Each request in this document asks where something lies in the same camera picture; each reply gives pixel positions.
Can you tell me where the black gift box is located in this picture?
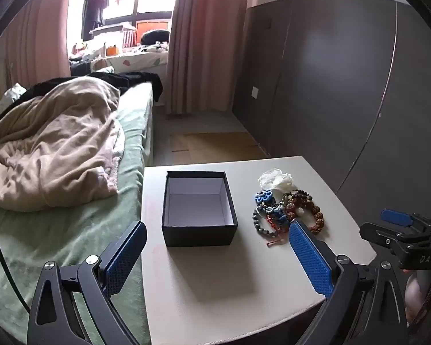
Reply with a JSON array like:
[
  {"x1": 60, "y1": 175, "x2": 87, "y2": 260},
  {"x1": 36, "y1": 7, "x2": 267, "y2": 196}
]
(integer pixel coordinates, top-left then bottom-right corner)
[{"x1": 161, "y1": 171, "x2": 238, "y2": 247}]

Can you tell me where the beige blanket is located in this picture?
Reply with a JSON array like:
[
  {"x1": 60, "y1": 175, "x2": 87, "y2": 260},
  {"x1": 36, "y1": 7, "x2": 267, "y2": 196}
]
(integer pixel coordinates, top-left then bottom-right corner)
[{"x1": 0, "y1": 76, "x2": 126, "y2": 212}]

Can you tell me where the dark mixed bead bracelet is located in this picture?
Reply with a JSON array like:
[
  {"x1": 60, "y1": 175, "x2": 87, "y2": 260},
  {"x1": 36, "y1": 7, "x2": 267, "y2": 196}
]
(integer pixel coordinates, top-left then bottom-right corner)
[{"x1": 282, "y1": 189, "x2": 314, "y2": 210}]

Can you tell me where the leaf print sill cloth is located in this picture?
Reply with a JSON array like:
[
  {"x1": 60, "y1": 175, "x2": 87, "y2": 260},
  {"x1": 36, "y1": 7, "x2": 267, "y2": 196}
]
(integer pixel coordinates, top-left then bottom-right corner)
[{"x1": 69, "y1": 48, "x2": 170, "y2": 77}]

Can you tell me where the grey stone bead bracelet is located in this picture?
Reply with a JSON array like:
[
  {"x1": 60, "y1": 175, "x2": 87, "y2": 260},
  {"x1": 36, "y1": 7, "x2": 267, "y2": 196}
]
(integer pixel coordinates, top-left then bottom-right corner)
[{"x1": 252, "y1": 203, "x2": 274, "y2": 238}]

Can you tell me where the orange box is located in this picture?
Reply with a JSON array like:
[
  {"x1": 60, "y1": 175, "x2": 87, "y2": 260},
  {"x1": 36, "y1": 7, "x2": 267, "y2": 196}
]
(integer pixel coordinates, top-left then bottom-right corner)
[{"x1": 136, "y1": 19, "x2": 172, "y2": 44}]

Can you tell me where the pink curtain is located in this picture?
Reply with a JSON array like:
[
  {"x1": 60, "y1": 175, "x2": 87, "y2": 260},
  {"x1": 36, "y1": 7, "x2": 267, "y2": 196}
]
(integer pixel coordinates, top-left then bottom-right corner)
[
  {"x1": 164, "y1": 0, "x2": 262, "y2": 116},
  {"x1": 3, "y1": 0, "x2": 76, "y2": 90}
]

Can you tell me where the crumpled clear plastic bag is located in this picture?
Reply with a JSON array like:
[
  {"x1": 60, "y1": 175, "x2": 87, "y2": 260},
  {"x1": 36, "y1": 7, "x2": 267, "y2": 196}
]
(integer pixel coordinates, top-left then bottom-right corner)
[{"x1": 258, "y1": 168, "x2": 294, "y2": 192}]

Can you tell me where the red cord bead bracelet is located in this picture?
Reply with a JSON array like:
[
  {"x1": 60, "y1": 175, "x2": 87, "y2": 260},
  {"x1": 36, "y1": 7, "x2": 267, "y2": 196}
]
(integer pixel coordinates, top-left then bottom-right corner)
[{"x1": 266, "y1": 208, "x2": 288, "y2": 248}]

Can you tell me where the black bag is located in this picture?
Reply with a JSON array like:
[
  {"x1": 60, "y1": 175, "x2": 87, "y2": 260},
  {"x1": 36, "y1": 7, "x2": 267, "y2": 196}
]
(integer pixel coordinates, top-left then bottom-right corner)
[{"x1": 140, "y1": 29, "x2": 171, "y2": 45}]

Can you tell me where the blue knot bracelet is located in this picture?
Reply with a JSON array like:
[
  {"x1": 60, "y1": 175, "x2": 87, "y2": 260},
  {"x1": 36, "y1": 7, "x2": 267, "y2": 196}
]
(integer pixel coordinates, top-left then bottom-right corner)
[{"x1": 255, "y1": 189, "x2": 288, "y2": 223}]

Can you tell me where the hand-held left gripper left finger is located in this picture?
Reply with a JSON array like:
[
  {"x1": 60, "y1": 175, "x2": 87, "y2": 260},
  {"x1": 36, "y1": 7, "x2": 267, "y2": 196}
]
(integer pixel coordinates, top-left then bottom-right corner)
[{"x1": 27, "y1": 220, "x2": 148, "y2": 345}]

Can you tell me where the dark grey wardrobe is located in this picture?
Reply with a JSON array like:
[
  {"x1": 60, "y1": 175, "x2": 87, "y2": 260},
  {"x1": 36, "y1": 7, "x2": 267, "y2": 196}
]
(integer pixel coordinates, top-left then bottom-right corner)
[{"x1": 233, "y1": 0, "x2": 431, "y2": 231}]

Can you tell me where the black clothing pile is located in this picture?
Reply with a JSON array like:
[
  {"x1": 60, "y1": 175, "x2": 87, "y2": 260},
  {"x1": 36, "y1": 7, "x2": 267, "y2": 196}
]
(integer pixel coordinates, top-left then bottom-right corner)
[{"x1": 16, "y1": 71, "x2": 165, "y2": 103}]

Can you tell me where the brown rudraksha bead bracelet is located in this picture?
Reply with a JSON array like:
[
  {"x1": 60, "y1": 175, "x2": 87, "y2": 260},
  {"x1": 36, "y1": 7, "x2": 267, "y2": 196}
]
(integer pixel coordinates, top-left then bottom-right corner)
[{"x1": 285, "y1": 200, "x2": 325, "y2": 235}]

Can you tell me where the white pillow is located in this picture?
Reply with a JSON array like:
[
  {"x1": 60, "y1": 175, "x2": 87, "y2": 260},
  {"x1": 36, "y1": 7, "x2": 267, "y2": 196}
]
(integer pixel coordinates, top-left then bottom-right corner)
[{"x1": 3, "y1": 83, "x2": 27, "y2": 106}]

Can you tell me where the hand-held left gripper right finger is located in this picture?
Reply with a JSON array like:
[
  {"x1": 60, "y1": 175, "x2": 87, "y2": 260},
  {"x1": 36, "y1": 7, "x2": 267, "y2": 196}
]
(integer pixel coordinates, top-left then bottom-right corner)
[{"x1": 288, "y1": 219, "x2": 410, "y2": 345}]

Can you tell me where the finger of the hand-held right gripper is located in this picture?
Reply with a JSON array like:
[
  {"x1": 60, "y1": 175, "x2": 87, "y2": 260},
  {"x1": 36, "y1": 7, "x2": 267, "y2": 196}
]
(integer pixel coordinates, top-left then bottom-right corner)
[
  {"x1": 381, "y1": 208, "x2": 431, "y2": 233},
  {"x1": 359, "y1": 222, "x2": 429, "y2": 249}
]

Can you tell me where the person's right hand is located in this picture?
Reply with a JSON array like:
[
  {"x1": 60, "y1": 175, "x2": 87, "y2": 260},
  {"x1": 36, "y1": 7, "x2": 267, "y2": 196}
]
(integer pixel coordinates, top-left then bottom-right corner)
[{"x1": 405, "y1": 277, "x2": 431, "y2": 327}]

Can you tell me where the bed with green sheet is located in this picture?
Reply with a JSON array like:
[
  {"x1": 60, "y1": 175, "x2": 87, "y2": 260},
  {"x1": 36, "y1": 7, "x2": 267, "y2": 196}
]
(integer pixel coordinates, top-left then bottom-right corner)
[{"x1": 0, "y1": 79, "x2": 155, "y2": 345}]

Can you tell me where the hanging dark garment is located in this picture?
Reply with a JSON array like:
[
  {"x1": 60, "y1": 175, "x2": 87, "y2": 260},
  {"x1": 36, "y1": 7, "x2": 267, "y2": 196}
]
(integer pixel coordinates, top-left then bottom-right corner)
[{"x1": 81, "y1": 0, "x2": 113, "y2": 41}]

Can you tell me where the flat brown cardboard sheet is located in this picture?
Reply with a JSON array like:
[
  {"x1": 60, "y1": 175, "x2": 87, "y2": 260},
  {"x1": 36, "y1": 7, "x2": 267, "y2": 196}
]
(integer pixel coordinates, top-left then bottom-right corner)
[{"x1": 170, "y1": 131, "x2": 271, "y2": 166}]

